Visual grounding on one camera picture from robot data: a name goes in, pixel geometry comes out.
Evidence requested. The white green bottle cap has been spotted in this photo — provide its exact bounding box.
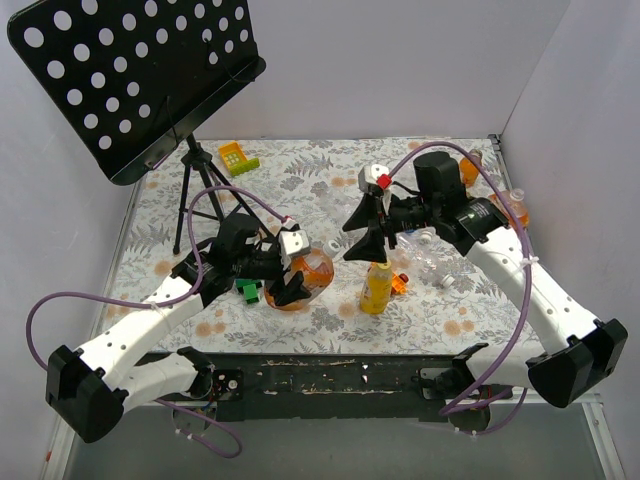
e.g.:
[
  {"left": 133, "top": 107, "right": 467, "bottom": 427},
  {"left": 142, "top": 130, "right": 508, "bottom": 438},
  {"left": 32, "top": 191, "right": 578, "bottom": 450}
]
[{"left": 323, "top": 240, "right": 341, "bottom": 258}]

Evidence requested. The orange juice bottle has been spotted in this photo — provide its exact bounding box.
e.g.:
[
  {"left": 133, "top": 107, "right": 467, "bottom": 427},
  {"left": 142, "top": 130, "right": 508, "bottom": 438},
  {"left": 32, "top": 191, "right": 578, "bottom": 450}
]
[{"left": 459, "top": 149, "right": 483, "bottom": 188}]

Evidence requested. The crushed orange label bottle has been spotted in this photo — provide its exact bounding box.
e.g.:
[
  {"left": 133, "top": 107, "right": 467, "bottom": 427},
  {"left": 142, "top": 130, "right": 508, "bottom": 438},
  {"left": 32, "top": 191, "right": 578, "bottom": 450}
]
[{"left": 489, "top": 188, "right": 529, "bottom": 229}]

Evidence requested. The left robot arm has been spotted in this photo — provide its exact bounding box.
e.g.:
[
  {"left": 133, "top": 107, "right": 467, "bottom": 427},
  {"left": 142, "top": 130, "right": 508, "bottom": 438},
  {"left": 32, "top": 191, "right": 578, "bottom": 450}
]
[{"left": 45, "top": 213, "right": 311, "bottom": 443}]

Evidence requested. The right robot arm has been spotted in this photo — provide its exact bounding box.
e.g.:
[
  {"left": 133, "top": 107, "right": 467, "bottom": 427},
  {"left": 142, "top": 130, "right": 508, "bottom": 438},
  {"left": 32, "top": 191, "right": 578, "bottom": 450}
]
[{"left": 343, "top": 151, "right": 628, "bottom": 413}]

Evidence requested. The clear bottle white cap right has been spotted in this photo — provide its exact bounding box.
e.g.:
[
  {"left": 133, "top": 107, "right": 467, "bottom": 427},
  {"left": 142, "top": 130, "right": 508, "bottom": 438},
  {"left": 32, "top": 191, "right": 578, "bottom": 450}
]
[{"left": 418, "top": 230, "right": 434, "bottom": 243}]

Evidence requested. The clear bottle white cap lower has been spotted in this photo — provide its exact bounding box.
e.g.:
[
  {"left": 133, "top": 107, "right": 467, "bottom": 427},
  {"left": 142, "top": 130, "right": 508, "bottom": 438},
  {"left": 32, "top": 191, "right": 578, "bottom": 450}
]
[{"left": 389, "top": 233, "right": 455, "bottom": 289}]

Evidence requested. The yellow juice bottle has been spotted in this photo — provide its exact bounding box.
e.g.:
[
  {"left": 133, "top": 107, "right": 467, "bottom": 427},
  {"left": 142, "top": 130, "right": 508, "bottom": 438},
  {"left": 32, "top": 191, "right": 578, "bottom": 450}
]
[{"left": 360, "top": 262, "right": 393, "bottom": 315}]

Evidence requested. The green blue toy block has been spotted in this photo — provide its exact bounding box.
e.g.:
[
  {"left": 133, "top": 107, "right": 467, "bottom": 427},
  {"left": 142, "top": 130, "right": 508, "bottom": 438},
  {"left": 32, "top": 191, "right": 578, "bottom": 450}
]
[{"left": 235, "top": 279, "right": 262, "bottom": 304}]

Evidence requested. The floral patterned table mat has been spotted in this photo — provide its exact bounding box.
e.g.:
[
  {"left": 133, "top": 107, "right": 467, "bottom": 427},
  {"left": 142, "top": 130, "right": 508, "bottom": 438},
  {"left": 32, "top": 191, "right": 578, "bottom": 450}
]
[{"left": 98, "top": 137, "right": 519, "bottom": 354}]

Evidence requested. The black perforated music stand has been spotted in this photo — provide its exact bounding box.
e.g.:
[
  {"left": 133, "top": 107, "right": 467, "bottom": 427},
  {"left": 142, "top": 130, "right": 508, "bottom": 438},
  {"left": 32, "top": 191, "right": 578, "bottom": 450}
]
[{"left": 6, "top": 0, "right": 277, "bottom": 256}]

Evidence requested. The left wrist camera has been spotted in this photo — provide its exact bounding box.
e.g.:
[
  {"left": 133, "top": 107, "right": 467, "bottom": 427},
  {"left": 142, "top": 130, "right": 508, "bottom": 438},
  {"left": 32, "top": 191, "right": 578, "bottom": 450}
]
[{"left": 278, "top": 229, "right": 311, "bottom": 269}]

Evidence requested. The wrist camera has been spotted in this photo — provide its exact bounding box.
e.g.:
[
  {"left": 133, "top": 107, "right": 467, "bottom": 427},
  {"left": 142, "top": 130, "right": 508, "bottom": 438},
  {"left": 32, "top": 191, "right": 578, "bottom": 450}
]
[
  {"left": 278, "top": 229, "right": 311, "bottom": 269},
  {"left": 358, "top": 164, "right": 392, "bottom": 213}
]

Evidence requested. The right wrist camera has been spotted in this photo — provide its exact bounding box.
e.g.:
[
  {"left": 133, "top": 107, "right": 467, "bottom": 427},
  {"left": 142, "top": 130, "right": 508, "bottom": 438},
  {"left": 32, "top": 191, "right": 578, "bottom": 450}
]
[{"left": 358, "top": 164, "right": 392, "bottom": 213}]

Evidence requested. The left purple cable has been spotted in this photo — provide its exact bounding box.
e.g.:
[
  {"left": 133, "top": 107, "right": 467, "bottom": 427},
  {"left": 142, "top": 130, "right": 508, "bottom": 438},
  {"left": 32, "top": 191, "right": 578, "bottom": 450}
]
[{"left": 25, "top": 185, "right": 296, "bottom": 459}]

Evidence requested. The purple cable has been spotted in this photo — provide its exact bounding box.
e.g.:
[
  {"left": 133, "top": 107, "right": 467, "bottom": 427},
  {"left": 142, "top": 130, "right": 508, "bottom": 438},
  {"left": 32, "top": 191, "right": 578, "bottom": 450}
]
[
  {"left": 389, "top": 141, "right": 534, "bottom": 435},
  {"left": 25, "top": 185, "right": 296, "bottom": 459}
]

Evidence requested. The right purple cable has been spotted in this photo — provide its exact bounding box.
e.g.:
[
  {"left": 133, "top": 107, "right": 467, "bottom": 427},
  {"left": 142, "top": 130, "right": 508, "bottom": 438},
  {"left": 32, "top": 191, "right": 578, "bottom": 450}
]
[{"left": 389, "top": 141, "right": 534, "bottom": 435}]

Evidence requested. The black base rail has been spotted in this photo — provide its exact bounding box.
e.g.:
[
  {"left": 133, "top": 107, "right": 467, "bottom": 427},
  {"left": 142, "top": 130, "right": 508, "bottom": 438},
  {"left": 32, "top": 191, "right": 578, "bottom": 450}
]
[{"left": 154, "top": 349, "right": 526, "bottom": 424}]

